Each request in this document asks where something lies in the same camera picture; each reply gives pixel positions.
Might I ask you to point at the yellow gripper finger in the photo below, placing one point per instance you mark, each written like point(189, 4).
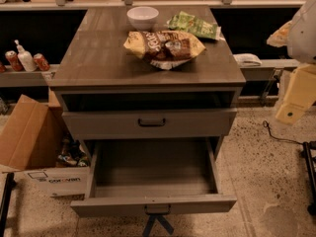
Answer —
point(300, 94)
point(279, 37)

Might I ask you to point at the brown yellow chip bag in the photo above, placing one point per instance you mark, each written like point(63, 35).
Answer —
point(164, 49)

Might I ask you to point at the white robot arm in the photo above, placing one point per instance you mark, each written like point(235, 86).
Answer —
point(299, 36)

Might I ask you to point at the green chip bag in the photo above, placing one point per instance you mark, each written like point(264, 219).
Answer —
point(194, 25)

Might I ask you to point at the open grey lower drawer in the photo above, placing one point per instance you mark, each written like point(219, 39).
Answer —
point(134, 177)

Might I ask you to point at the grey drawer cabinet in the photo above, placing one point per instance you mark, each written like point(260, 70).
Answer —
point(97, 74)

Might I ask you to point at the closed grey upper drawer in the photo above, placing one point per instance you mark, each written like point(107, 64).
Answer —
point(149, 124)

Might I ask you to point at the white folded cloth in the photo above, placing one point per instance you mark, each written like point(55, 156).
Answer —
point(247, 59)

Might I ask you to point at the white ceramic bowl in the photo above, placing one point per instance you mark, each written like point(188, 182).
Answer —
point(142, 18)

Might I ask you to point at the right red soda can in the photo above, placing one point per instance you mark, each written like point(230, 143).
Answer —
point(41, 62)

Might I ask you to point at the red soda can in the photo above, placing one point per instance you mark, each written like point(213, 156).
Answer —
point(41, 62)
point(14, 61)

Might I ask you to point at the white pump bottle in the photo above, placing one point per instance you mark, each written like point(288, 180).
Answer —
point(25, 58)

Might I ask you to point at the open brown cardboard box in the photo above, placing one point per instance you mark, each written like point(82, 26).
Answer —
point(30, 142)

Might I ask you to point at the left red soda can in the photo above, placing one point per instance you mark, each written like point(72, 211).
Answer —
point(14, 61)

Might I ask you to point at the black stand at left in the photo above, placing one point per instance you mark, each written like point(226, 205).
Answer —
point(5, 202)

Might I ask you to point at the grey side shelf rail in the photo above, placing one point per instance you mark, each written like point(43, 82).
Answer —
point(11, 78)

